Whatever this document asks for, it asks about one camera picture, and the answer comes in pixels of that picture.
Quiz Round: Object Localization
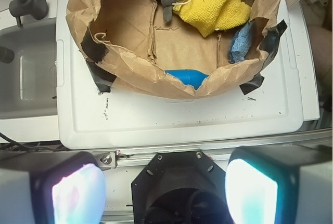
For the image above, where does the white plastic bin lid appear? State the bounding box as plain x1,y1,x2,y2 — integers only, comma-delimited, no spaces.
56,0,303,149

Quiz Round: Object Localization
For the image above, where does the grey sink faucet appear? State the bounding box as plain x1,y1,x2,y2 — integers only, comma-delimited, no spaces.
9,0,49,28

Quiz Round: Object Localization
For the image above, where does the grey sink basin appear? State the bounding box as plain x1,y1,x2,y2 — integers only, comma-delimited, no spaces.
1,18,57,120

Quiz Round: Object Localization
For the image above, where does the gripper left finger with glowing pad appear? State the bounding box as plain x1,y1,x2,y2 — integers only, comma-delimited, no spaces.
1,151,106,223

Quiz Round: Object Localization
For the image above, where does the blue sponge cloth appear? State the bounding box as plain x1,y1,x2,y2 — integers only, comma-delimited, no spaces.
228,22,254,64

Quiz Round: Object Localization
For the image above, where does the yellow microfiber cloth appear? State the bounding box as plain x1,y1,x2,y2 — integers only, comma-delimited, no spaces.
173,0,251,38

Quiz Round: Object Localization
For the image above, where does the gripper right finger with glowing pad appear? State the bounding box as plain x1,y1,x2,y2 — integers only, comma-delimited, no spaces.
225,144,332,223

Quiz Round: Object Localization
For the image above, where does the blue plastic bottle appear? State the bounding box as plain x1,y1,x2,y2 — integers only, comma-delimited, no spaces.
165,69,209,90

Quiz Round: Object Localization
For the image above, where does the brown paper bag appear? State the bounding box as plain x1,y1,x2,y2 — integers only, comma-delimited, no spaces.
66,0,286,99

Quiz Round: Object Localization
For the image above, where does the aluminium frame rail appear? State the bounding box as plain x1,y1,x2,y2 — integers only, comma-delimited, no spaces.
91,127,333,168

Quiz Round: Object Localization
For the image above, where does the black octagonal camera mount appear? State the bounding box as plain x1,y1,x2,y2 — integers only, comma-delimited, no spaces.
131,151,234,223

